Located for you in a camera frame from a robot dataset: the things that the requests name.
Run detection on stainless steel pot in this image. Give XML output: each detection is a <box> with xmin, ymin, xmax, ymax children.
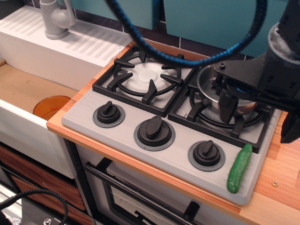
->
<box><xmin>196</xmin><ymin>65</ymin><xmax>258</xmax><ymax>116</ymax></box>

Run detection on green toy pickle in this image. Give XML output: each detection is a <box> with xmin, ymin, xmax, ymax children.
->
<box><xmin>226</xmin><ymin>144</ymin><xmax>253</xmax><ymax>194</ymax></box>

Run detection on teal cabinet right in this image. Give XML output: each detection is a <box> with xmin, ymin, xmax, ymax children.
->
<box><xmin>163</xmin><ymin>0</ymin><xmax>291</xmax><ymax>57</ymax></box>

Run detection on black right burner grate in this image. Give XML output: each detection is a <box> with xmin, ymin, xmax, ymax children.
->
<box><xmin>168</xmin><ymin>81</ymin><xmax>274</xmax><ymax>154</ymax></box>

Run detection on grey toy faucet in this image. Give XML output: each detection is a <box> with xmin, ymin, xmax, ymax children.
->
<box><xmin>40</xmin><ymin>0</ymin><xmax>76</xmax><ymax>40</ymax></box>

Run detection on black braided cable lower left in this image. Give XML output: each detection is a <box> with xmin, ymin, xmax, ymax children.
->
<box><xmin>0</xmin><ymin>188</ymin><xmax>69</xmax><ymax>225</ymax></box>

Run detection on black left burner grate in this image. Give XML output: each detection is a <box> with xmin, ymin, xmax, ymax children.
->
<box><xmin>92</xmin><ymin>45</ymin><xmax>194</xmax><ymax>117</ymax></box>

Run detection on black stove knob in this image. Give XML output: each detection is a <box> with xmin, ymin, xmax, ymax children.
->
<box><xmin>188</xmin><ymin>140</ymin><xmax>225</xmax><ymax>172</ymax></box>
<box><xmin>134</xmin><ymin>116</ymin><xmax>176</xmax><ymax>151</ymax></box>
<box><xmin>93</xmin><ymin>101</ymin><xmax>126</xmax><ymax>128</ymax></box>

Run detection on black blue braided cable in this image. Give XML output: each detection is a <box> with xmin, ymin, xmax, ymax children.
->
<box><xmin>105</xmin><ymin>0</ymin><xmax>268</xmax><ymax>68</ymax></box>

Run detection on grey toy stove top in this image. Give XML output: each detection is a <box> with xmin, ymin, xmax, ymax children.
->
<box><xmin>61</xmin><ymin>45</ymin><xmax>281</xmax><ymax>205</ymax></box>

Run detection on white toy sink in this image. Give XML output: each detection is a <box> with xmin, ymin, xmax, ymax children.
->
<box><xmin>0</xmin><ymin>6</ymin><xmax>131</xmax><ymax>179</ymax></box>

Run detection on orange plastic plate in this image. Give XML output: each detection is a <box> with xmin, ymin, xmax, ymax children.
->
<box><xmin>33</xmin><ymin>95</ymin><xmax>71</xmax><ymax>120</ymax></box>

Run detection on wood grain drawer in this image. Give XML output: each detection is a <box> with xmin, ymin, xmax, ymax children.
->
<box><xmin>0</xmin><ymin>143</ymin><xmax>93</xmax><ymax>225</ymax></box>

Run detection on black middle stove knob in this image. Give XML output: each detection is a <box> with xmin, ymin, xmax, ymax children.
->
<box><xmin>134</xmin><ymin>116</ymin><xmax>176</xmax><ymax>151</ymax></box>

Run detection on oven door with window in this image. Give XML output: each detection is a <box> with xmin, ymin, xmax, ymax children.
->
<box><xmin>77</xmin><ymin>145</ymin><xmax>243</xmax><ymax>225</ymax></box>

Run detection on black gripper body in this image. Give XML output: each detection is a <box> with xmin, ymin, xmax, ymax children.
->
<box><xmin>214</xmin><ymin>50</ymin><xmax>300</xmax><ymax>112</ymax></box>

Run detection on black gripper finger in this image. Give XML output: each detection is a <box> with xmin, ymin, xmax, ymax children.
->
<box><xmin>218</xmin><ymin>89</ymin><xmax>238</xmax><ymax>124</ymax></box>
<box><xmin>280</xmin><ymin>110</ymin><xmax>300</xmax><ymax>143</ymax></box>

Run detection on black right stove knob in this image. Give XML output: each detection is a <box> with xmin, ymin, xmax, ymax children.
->
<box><xmin>188</xmin><ymin>140</ymin><xmax>225</xmax><ymax>172</ymax></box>

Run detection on teal cabinet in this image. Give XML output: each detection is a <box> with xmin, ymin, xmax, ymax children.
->
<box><xmin>71</xmin><ymin>0</ymin><xmax>161</xmax><ymax>30</ymax></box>
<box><xmin>163</xmin><ymin>0</ymin><xmax>291</xmax><ymax>57</ymax></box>

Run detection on black burner grate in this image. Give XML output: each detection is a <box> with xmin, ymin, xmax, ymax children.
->
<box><xmin>92</xmin><ymin>45</ymin><xmax>194</xmax><ymax>117</ymax></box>
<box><xmin>168</xmin><ymin>81</ymin><xmax>274</xmax><ymax>154</ymax></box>

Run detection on black left stove knob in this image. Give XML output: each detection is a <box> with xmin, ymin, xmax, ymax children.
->
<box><xmin>93</xmin><ymin>101</ymin><xmax>126</xmax><ymax>128</ymax></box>

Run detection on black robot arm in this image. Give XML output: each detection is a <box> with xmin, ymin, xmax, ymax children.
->
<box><xmin>212</xmin><ymin>0</ymin><xmax>300</xmax><ymax>143</ymax></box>

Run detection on teal cabinet left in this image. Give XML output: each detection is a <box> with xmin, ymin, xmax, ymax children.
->
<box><xmin>71</xmin><ymin>0</ymin><xmax>161</xmax><ymax>30</ymax></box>

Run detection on black oven door handle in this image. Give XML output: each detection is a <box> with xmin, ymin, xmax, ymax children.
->
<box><xmin>84</xmin><ymin>158</ymin><xmax>200</xmax><ymax>225</ymax></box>

